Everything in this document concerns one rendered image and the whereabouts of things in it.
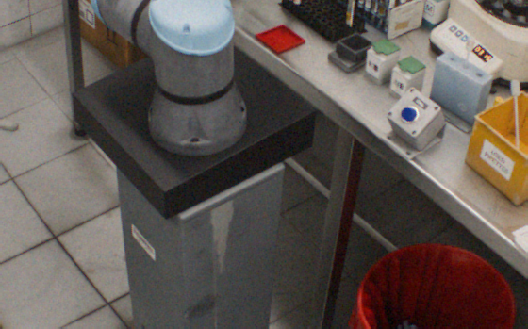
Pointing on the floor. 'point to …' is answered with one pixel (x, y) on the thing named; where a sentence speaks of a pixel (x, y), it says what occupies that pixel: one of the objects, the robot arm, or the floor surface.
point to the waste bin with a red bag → (433, 291)
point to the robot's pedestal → (204, 256)
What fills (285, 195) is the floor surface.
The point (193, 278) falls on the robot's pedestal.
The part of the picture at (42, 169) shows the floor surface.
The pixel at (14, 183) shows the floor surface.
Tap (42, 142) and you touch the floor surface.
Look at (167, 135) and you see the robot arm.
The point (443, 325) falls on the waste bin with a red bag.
